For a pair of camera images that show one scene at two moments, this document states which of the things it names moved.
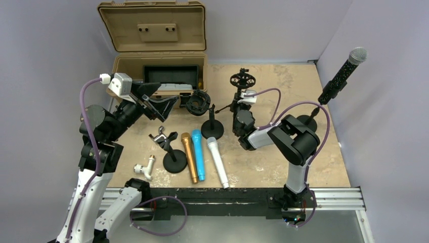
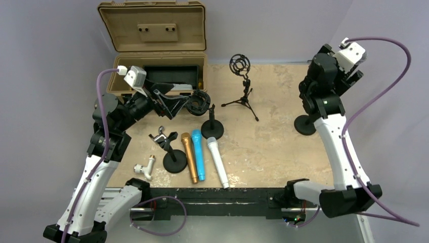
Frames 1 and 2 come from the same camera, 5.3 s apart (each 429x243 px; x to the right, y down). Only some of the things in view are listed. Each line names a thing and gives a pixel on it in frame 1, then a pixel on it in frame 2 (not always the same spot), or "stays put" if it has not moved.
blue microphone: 197,137 stays put
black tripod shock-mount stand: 240,81 to 240,64
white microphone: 216,155 stays put
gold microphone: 185,137 stays put
